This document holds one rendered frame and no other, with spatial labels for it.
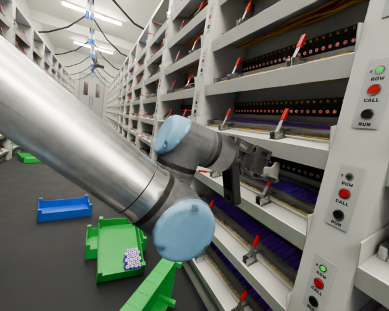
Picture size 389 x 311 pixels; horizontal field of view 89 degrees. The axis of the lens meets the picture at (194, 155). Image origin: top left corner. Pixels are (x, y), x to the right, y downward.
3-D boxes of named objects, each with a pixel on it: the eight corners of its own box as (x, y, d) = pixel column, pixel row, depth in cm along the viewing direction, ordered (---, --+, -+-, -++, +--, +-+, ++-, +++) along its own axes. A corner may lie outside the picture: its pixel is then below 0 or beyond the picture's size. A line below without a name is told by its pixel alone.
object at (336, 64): (353, 76, 39) (362, -6, 35) (205, 95, 92) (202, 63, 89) (401, 73, 47) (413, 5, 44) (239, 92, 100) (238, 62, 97)
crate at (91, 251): (84, 260, 98) (86, 245, 97) (86, 237, 115) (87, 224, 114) (145, 251, 112) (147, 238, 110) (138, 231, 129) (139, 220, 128)
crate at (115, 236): (142, 274, 95) (146, 265, 91) (96, 283, 86) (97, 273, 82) (135, 223, 117) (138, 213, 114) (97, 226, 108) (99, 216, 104)
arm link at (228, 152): (213, 172, 43) (194, 161, 51) (230, 177, 45) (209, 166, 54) (228, 133, 43) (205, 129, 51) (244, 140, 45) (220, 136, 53)
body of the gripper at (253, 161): (275, 153, 51) (242, 137, 45) (263, 184, 52) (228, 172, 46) (254, 148, 58) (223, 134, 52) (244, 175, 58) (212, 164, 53)
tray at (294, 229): (305, 253, 45) (308, 216, 42) (191, 175, 98) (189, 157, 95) (355, 223, 53) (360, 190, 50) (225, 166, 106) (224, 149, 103)
